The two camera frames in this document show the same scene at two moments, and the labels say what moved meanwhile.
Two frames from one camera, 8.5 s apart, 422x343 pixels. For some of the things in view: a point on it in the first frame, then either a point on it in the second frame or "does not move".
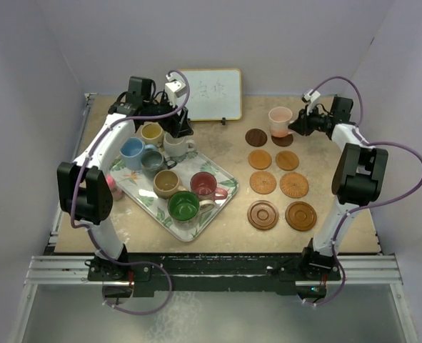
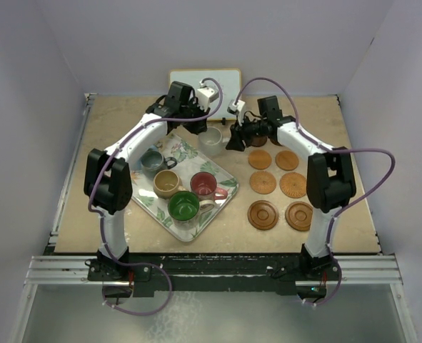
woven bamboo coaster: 294,185 does not move
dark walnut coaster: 255,137 does not move
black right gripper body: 313,121 -> 247,131
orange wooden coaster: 260,159 does not move
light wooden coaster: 287,160 does not move
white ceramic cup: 176,147 -> 210,141
